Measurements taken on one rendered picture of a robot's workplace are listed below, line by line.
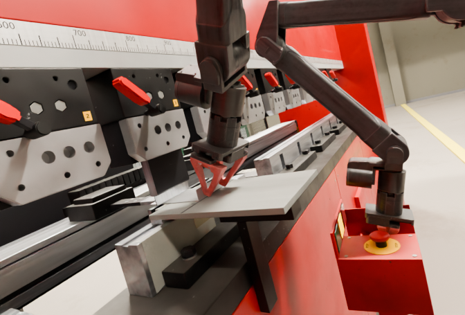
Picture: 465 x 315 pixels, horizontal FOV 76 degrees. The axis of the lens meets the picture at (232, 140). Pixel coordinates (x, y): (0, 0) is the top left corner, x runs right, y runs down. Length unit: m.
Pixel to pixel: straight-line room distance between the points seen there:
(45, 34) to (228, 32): 0.25
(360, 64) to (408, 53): 8.88
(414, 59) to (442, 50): 0.75
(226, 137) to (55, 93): 0.26
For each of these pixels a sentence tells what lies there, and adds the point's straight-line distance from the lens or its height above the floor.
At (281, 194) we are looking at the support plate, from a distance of 0.46.
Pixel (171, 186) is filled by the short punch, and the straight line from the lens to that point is 0.62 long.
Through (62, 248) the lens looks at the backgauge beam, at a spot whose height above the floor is 0.95.
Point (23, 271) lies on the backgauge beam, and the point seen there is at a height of 0.95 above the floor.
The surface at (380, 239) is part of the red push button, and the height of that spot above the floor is 0.80.
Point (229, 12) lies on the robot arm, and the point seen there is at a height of 1.27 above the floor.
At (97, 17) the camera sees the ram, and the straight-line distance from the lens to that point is 0.57.
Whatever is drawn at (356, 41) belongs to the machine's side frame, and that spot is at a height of 1.43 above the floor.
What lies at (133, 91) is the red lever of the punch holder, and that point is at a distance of 0.50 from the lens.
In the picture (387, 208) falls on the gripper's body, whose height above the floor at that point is 0.84.
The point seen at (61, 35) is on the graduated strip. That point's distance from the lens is 0.52.
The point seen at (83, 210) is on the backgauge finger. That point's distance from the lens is 0.78.
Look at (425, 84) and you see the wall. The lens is 11.51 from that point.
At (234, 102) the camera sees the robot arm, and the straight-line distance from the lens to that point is 0.49.
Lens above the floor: 1.14
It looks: 5 degrees down
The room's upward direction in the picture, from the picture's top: 15 degrees counter-clockwise
